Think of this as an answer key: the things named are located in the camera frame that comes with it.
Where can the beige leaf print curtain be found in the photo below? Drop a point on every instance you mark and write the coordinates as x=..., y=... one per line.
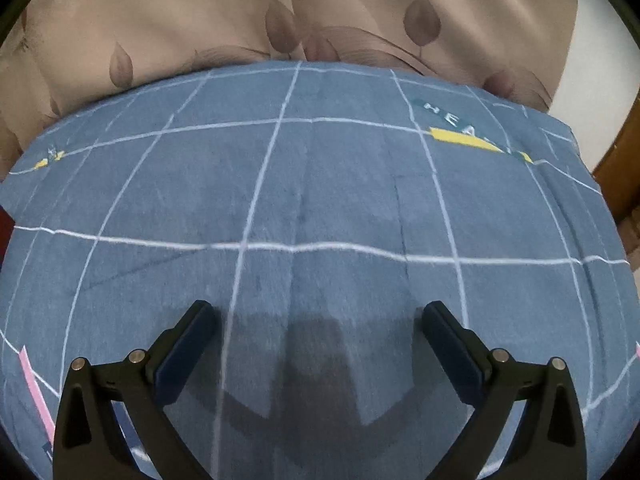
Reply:
x=200, y=15

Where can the brown wooden door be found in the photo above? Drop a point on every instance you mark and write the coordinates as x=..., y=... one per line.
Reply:
x=622, y=175

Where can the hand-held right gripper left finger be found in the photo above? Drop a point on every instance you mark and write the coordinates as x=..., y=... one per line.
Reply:
x=182, y=355

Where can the blue checked blanket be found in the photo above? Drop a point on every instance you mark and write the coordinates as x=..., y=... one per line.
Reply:
x=350, y=185

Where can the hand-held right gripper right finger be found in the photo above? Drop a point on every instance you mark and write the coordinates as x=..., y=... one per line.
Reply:
x=450, y=350

